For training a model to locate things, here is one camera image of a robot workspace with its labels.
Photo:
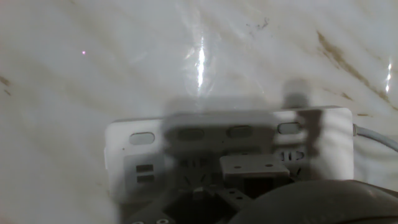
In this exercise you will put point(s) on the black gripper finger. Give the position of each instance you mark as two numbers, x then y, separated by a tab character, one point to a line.
231	196

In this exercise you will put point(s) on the white bulb holder with bulb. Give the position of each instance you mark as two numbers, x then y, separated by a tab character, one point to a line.
253	166

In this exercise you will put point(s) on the white power strip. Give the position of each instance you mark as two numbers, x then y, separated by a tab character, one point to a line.
335	140

